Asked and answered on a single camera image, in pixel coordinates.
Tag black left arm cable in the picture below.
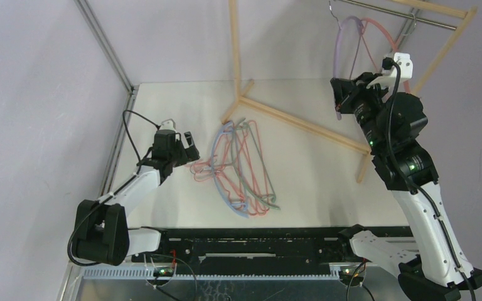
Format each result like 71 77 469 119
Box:
67 109 163 267

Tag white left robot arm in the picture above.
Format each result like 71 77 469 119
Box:
67 129 200 267

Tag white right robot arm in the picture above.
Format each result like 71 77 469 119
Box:
330 72 482 300

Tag blue plastic hanger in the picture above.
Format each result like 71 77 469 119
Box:
210 121 249 218

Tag lilac plastic hanger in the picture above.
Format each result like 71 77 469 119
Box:
328 0 367 121

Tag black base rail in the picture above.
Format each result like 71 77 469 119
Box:
130 226 362 277

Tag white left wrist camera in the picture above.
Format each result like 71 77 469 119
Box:
159 119 177 132

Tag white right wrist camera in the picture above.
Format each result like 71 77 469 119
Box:
367 52 414 88

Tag metal rack rod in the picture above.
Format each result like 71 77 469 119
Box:
338 0 457 31

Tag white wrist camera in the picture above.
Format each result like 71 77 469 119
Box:
367 52 414 88
159 119 177 132

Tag pink wire hanger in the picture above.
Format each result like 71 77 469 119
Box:
224 122 276 217
187 119 265 186

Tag wooden clothes rack frame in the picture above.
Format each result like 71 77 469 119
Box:
220 1 478 183

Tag aluminium corner post left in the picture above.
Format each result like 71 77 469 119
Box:
73 0 138 97

